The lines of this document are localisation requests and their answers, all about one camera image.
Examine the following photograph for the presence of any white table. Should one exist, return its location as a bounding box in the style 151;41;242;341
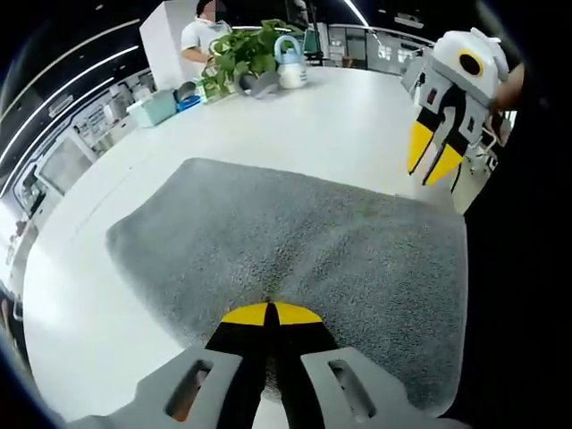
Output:
21;65;492;424

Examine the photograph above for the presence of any grey towel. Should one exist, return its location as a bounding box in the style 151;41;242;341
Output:
105;156;468;412

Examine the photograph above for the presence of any light blue storage box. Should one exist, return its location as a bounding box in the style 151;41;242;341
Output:
127;88;178;129

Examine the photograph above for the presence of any white jug with blue handle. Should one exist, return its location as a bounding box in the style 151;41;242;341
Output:
273;34;309;89

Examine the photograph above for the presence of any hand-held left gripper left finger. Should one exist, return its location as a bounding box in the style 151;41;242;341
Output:
66;302;270;429

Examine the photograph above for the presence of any ceiling air conditioner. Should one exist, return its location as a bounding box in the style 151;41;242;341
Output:
46;94;75;118

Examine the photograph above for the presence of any green potted plant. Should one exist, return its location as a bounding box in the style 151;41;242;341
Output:
203;18;305;90

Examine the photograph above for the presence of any green white carton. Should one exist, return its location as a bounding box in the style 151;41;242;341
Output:
196;75;224;104

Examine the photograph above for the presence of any grey curved object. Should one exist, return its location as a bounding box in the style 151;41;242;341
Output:
239;70;281;99

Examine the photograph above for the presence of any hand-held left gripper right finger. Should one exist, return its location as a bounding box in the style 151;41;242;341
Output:
272;302;452;429

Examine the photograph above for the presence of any person's right hand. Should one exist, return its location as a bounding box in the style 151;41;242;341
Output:
492;63;526;111

